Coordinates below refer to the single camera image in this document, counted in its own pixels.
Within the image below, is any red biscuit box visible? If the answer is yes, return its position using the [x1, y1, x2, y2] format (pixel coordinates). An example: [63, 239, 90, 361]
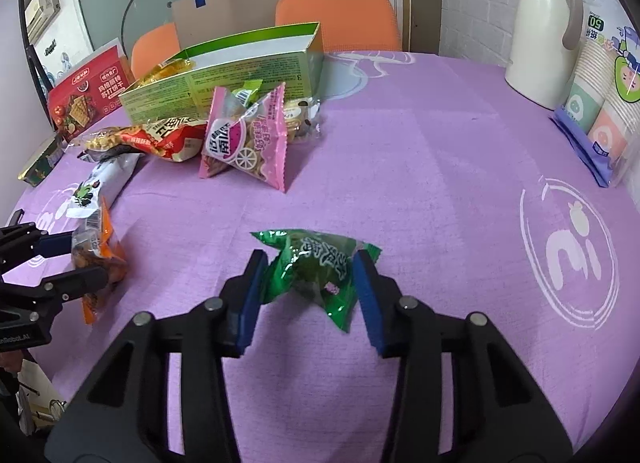
[48, 43, 133, 136]

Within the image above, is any pack of paper cups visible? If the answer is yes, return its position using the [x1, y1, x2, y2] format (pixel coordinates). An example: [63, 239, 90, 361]
[552, 8, 640, 188]

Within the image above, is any orange chair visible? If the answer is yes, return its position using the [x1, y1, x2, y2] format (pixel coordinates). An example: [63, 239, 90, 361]
[275, 0, 402, 54]
[130, 23, 182, 81]

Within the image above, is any white wall air conditioner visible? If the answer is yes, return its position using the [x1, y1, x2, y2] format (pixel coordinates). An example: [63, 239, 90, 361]
[25, 0, 62, 41]

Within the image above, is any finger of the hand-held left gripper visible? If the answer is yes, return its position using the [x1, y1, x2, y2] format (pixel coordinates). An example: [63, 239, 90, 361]
[30, 265, 108, 303]
[0, 224, 75, 274]

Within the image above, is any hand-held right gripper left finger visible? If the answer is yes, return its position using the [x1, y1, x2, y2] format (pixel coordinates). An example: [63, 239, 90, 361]
[45, 249, 271, 463]

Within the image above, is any green snack packet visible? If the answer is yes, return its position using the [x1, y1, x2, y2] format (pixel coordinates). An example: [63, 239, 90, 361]
[250, 229, 383, 335]

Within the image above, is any red peanut snack packet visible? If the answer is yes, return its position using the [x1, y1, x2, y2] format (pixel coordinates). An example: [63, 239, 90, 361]
[79, 115, 208, 164]

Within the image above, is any cream thermos jug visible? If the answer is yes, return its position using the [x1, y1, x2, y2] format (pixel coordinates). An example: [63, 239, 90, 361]
[505, 0, 585, 111]

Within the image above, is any green and gold tin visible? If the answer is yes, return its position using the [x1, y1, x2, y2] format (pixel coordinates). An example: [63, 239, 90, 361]
[18, 135, 66, 187]

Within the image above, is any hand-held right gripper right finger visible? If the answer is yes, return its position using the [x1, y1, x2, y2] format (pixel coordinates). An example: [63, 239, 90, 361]
[354, 249, 573, 463]

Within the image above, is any purple tablecloth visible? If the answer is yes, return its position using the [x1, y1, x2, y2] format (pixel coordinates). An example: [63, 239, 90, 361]
[0, 50, 640, 463]

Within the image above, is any golden barcode snack packet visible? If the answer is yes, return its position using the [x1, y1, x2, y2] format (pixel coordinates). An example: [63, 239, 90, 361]
[134, 58, 196, 88]

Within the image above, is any white and black snack packet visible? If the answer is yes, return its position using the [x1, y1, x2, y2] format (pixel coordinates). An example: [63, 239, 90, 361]
[65, 153, 143, 218]

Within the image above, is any orange-edged clear snack packet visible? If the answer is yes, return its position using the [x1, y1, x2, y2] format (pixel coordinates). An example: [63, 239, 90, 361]
[71, 195, 130, 326]

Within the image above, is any green cardboard box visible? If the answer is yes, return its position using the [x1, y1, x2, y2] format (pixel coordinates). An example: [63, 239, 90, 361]
[119, 23, 325, 126]

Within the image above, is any pink snack packet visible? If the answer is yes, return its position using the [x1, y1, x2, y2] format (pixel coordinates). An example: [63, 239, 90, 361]
[198, 82, 287, 194]

